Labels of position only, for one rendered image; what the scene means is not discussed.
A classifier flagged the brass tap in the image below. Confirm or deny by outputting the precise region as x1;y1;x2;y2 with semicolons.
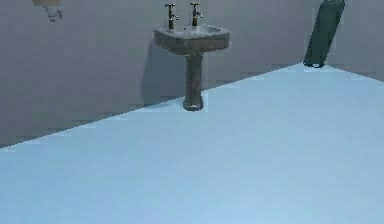
164;3;180;30
189;2;204;28

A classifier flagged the dark green tall bin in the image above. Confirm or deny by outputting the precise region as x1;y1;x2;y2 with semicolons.
302;0;346;69

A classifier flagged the grey pedestal sink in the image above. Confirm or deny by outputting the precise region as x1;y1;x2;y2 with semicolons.
153;24;231;112

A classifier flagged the yellow wall fixture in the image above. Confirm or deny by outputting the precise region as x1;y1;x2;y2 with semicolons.
31;0;64;24

